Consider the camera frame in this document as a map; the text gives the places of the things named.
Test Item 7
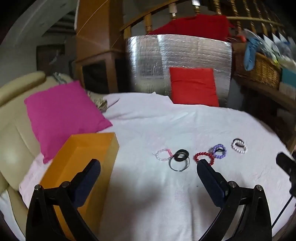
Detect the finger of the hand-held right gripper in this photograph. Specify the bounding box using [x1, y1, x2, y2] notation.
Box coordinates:
[276, 152, 296, 181]

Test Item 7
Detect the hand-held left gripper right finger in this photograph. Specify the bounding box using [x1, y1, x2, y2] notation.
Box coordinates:
[196, 159, 273, 241]

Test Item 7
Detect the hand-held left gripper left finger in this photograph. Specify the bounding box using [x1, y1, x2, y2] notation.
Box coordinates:
[26, 159, 101, 241]

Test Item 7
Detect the red bead bracelet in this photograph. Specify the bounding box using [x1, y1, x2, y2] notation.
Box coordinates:
[193, 152, 215, 165]

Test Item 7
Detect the orange cardboard box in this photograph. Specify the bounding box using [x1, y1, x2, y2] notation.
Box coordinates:
[40, 132, 120, 241]

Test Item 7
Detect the purple bead bracelet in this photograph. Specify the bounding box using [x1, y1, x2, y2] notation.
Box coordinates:
[211, 144, 228, 159]

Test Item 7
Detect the thick black hair tie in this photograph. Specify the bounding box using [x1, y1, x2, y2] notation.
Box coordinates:
[173, 149, 189, 162]

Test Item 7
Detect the thin black cord bracelet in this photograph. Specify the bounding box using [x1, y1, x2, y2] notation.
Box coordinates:
[168, 156, 191, 172]

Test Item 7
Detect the white and black bead bracelet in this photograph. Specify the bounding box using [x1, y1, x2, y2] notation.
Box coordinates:
[231, 138, 248, 154]

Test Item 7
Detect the pink bead bracelet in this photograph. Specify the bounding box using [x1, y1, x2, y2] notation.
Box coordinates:
[155, 148, 174, 162]

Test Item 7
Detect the white blanket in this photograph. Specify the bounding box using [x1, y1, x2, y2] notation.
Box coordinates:
[18, 91, 294, 241]

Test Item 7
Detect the magenta pillow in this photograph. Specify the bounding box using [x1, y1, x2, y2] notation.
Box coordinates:
[24, 80, 113, 164]

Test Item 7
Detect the wooden shelf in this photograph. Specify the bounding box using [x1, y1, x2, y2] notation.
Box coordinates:
[231, 76, 296, 112]

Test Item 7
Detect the patterned grey cloth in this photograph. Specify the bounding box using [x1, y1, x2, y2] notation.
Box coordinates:
[87, 90, 121, 113]

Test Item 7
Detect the teal box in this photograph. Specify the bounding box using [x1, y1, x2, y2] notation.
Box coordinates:
[281, 68, 296, 87]

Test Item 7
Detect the beige sofa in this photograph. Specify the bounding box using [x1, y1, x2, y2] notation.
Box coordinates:
[0, 71, 109, 241]

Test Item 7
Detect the red cushion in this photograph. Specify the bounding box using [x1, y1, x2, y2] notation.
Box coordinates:
[169, 67, 220, 107]

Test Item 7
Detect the wicker basket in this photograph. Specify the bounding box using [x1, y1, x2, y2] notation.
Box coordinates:
[233, 50, 282, 90]

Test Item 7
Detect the blue cloth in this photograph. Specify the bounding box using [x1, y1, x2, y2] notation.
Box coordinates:
[244, 37, 263, 71]

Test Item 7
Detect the silver foil insulation panel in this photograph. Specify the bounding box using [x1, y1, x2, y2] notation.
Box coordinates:
[126, 34, 233, 108]

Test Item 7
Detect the wooden cabinet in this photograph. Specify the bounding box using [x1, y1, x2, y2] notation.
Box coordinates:
[73, 0, 130, 93]

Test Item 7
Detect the red cloth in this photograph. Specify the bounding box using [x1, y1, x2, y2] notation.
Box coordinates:
[148, 14, 232, 42]

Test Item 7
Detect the wooden railing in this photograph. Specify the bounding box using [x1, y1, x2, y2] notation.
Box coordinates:
[119, 0, 285, 40]

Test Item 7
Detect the black cable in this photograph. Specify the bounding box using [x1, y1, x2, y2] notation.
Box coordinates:
[270, 173, 296, 232]

